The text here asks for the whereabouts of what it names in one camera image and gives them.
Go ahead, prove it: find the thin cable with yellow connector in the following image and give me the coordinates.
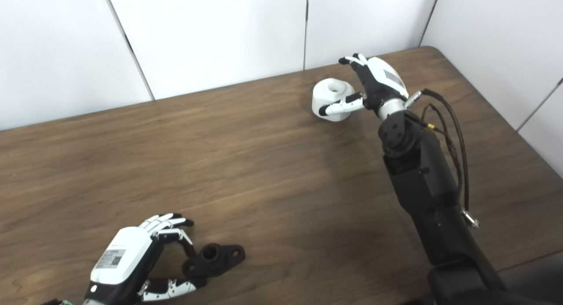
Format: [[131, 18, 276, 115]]
[[421, 104, 463, 196]]

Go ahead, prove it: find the black flanged holder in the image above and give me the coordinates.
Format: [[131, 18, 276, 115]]
[[183, 243, 245, 278]]

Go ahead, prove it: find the round white piece with holes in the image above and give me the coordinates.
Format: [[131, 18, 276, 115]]
[[312, 78, 356, 122]]

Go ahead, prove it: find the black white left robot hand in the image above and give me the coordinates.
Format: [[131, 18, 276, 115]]
[[84, 213, 207, 305]]

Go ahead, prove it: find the thick black right wrist cable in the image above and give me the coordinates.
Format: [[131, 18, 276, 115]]
[[407, 89, 480, 229]]

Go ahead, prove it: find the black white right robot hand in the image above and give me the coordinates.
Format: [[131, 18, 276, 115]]
[[338, 54, 409, 119]]

